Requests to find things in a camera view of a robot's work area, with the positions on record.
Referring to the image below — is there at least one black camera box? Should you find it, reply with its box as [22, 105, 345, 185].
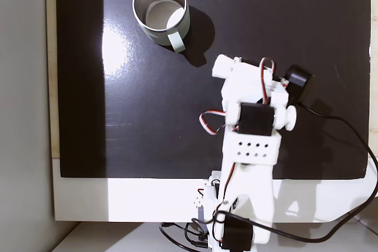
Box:
[283, 64, 332, 117]

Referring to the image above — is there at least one black table mat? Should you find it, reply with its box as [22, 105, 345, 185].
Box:
[55, 0, 372, 181]

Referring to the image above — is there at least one red white servo cable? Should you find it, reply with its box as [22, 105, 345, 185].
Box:
[198, 110, 228, 135]
[258, 57, 276, 104]

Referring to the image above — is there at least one black power cable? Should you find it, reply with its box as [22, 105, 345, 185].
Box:
[158, 218, 211, 250]

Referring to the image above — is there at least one sage green steel mug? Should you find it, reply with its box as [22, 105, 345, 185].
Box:
[132, 0, 191, 54]

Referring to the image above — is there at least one black camera cable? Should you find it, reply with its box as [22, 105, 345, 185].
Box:
[211, 103, 378, 243]

